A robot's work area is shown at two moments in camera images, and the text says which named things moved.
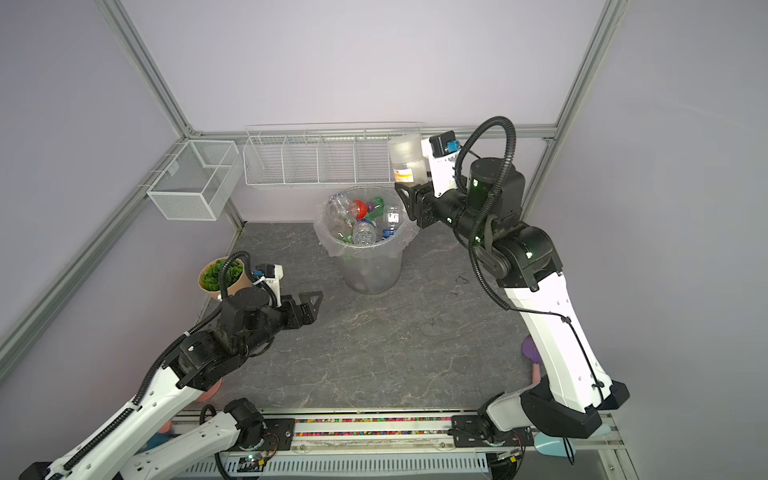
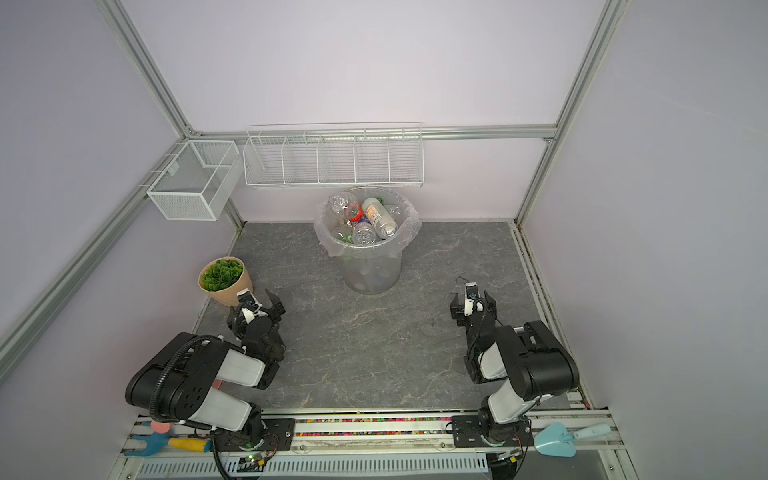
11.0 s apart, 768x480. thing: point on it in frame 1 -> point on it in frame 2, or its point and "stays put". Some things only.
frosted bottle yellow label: [409, 164] -> [381, 221]
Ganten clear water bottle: [340, 209] stays put
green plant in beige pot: [235, 277] stays put
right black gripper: [408, 189] -> [459, 313]
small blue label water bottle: [364, 233] stays put
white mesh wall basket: [198, 182] stays put
